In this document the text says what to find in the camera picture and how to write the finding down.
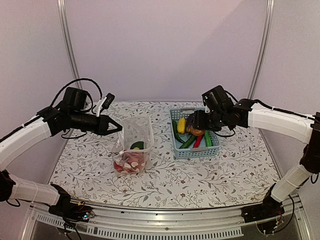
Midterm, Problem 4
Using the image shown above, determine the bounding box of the aluminium frame post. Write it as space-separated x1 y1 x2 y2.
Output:
56 0 80 79
247 0 275 100

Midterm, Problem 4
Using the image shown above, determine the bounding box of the light blue plastic basket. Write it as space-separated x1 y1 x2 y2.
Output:
169 107 220 159

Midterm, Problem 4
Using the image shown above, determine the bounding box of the dark green chili pepper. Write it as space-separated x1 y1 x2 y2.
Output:
171 120 185 144

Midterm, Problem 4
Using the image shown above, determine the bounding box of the brown potato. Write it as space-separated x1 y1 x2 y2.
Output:
190 127 206 137

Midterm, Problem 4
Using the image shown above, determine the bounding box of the light green pepper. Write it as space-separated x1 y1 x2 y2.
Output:
204 131 213 147

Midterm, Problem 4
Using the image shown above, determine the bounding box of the red chili pepper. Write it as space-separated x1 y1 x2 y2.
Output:
193 135 204 148

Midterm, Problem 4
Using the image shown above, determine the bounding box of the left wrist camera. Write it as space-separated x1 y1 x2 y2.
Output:
95 93 115 117

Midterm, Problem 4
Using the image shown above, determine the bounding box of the red cherry tomato cluster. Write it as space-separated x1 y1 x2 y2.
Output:
113 152 146 174

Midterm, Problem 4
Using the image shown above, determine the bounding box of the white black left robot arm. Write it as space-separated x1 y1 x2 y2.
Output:
0 87 122 217

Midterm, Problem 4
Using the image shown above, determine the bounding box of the yellow corn cob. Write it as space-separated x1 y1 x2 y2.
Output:
177 118 187 135

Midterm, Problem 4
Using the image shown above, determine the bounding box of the floral patterned tablecloth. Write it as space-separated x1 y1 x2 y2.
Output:
50 101 279 209

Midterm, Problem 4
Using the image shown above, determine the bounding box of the left aluminium frame post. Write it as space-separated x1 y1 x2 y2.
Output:
56 0 80 79

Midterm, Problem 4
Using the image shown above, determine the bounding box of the green cucumber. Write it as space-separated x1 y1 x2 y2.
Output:
179 135 197 149

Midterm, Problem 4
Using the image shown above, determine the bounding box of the purple eggplant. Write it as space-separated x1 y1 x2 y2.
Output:
185 113 195 133

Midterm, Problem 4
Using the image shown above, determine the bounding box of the green bell pepper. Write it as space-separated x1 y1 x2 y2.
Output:
130 141 145 150

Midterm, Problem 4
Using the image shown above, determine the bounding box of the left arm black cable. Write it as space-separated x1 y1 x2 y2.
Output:
51 77 104 111

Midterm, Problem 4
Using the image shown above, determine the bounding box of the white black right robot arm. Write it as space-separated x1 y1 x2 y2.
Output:
193 85 320 218

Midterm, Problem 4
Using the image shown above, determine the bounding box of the clear zip top bag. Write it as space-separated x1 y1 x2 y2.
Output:
111 116 154 176

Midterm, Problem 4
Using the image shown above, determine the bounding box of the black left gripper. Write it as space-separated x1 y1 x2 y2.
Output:
70 110 122 136

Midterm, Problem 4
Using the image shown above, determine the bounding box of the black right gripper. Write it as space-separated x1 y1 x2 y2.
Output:
191 110 227 132

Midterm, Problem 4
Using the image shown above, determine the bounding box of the right aluminium frame post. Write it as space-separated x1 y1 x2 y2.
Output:
247 0 275 100

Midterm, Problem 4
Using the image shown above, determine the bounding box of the aluminium front rail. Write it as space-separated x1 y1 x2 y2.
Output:
21 194 312 240

